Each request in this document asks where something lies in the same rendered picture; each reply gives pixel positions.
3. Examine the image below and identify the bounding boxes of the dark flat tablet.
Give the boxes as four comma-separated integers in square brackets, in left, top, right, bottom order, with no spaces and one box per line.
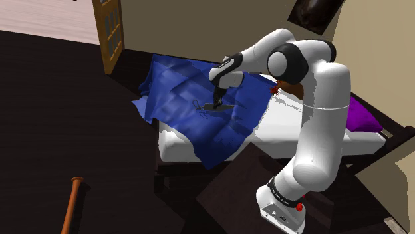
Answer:
[202,102,236,113]

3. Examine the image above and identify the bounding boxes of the blue blanket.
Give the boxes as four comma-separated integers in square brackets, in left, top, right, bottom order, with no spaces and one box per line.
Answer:
[131,53,277,171]

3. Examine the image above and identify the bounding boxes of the bed with white mattress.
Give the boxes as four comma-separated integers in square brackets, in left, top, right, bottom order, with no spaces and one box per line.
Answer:
[152,53,415,195]

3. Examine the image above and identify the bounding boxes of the brown rounded object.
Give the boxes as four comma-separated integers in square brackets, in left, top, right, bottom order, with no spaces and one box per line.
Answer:
[277,80,305,101]

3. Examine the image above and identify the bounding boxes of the dark robot stand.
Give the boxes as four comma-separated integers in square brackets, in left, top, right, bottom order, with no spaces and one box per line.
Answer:
[196,144,335,234]

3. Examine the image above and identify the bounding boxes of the wooden door with glass panes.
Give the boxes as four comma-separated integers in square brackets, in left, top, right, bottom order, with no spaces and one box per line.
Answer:
[91,0,126,76]

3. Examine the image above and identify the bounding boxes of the purple pillow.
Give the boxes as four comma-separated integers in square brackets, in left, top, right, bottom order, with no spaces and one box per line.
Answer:
[345,96,384,134]

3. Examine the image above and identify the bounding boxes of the brown wooden baseball bat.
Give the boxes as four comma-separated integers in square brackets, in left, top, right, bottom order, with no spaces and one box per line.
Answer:
[60,176,84,234]

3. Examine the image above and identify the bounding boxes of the black wire-frame glasses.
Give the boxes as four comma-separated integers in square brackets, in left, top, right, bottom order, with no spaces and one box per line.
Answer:
[192,99,209,120]

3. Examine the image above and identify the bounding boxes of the dark wall picture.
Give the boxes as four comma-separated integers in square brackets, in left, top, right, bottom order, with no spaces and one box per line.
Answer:
[287,0,346,36]

